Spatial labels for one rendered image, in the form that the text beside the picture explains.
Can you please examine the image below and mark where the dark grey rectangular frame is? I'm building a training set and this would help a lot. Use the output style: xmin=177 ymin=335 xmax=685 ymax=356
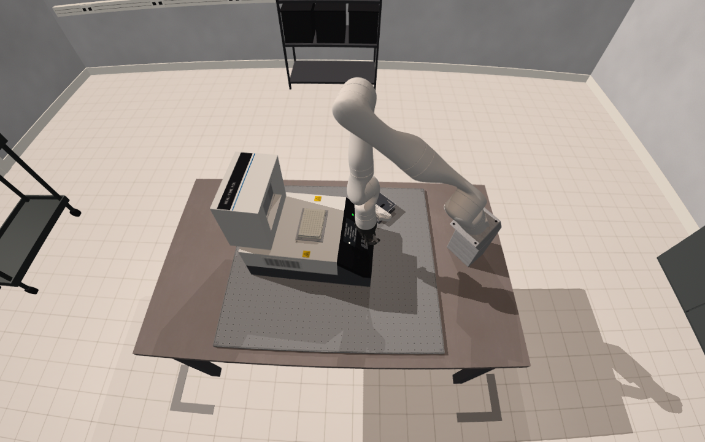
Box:
xmin=376 ymin=193 xmax=396 ymax=223

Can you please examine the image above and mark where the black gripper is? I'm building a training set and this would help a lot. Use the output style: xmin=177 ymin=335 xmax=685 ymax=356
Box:
xmin=354 ymin=223 xmax=380 ymax=246

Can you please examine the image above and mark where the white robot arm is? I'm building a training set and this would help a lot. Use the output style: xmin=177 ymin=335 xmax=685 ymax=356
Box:
xmin=332 ymin=77 xmax=490 ymax=235

